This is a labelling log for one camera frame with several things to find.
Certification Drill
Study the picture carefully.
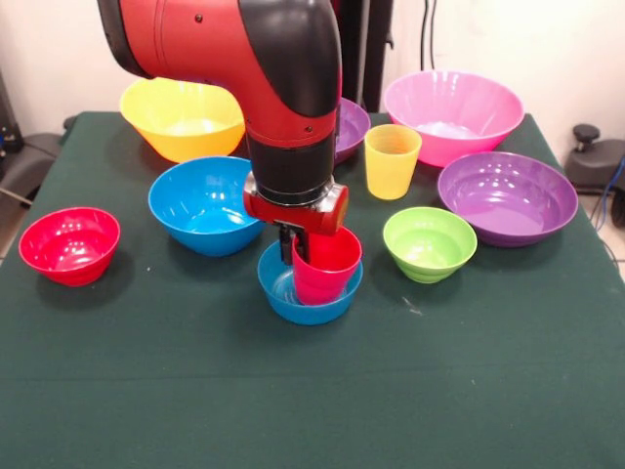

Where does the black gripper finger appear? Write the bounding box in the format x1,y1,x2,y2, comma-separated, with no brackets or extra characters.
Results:
293,232,312,263
277,224,294,266

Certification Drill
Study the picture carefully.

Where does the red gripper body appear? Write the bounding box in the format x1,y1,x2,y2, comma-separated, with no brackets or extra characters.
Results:
242,170,351,236

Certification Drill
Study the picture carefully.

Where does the red cup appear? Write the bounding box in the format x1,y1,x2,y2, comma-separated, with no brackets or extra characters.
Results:
291,226,364,307

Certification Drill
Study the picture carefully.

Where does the translucent teal bowl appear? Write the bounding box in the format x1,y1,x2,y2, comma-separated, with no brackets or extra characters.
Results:
257,239,365,327

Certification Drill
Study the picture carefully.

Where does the blue bowl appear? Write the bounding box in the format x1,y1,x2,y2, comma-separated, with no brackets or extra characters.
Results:
147,155,268,258

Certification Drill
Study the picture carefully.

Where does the small green bowl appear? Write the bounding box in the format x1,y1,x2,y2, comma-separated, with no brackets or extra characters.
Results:
382,206,479,284

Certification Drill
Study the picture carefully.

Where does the small red bowl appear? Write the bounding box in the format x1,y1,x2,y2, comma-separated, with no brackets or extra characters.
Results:
18,206,122,288

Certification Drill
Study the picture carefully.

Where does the yellow cup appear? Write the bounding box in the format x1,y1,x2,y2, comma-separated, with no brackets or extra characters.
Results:
363,123,423,201

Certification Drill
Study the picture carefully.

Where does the purple bowl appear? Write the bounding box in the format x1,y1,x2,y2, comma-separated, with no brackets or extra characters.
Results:
334,96,372,166
437,150,580,248

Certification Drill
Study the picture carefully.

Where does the large yellow bowl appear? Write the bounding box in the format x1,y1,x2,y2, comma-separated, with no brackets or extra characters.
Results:
119,76,246,165

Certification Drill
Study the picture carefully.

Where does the dark green tablecloth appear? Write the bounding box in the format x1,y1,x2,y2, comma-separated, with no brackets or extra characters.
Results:
0,110,625,469

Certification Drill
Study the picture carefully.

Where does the large pink bowl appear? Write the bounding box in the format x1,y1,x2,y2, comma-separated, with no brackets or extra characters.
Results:
383,69,526,168

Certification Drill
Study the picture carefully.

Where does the black equipment box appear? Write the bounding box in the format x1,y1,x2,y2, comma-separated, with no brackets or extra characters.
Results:
0,67,23,157

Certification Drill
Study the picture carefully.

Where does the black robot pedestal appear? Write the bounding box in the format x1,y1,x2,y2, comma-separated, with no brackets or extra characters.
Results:
331,0,396,114

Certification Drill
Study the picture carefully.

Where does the grey pedestal leg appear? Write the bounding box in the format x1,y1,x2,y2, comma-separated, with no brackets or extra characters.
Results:
0,132,63,206
565,139,625,196

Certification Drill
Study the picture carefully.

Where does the blue cable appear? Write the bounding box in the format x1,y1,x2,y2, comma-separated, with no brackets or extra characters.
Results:
593,155,625,234

